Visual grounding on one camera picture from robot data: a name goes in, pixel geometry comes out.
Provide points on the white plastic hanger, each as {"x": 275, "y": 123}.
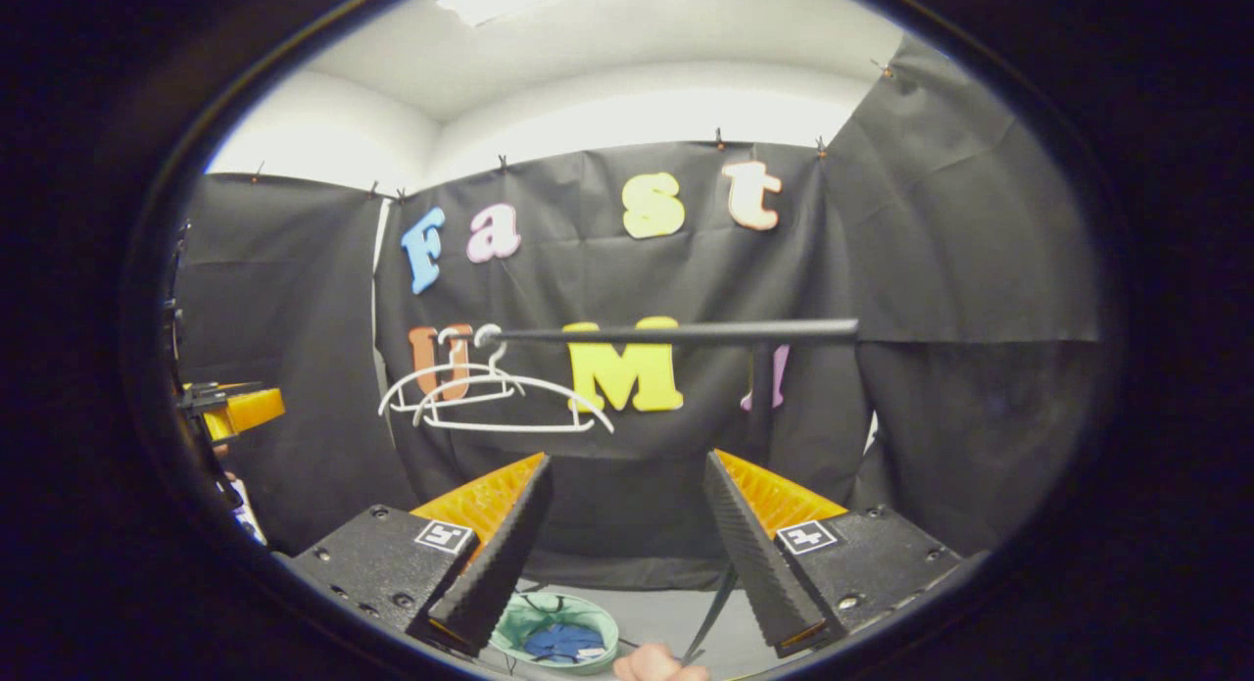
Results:
{"x": 397, "y": 395}
{"x": 549, "y": 389}

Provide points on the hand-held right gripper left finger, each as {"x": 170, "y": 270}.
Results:
{"x": 490, "y": 568}

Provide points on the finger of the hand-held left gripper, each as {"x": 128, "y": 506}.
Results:
{"x": 220, "y": 391}
{"x": 257, "y": 411}

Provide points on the green laundry hamper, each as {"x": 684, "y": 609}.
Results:
{"x": 524, "y": 617}

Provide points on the black clothes rack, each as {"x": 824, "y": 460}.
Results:
{"x": 686, "y": 332}

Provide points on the pale pink rounded object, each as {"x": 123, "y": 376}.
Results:
{"x": 656, "y": 666}

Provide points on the black backdrop cloth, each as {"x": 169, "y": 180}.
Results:
{"x": 931, "y": 269}

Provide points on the blue shirt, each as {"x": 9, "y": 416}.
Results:
{"x": 563, "y": 642}

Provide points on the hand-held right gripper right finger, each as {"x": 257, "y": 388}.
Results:
{"x": 759, "y": 563}

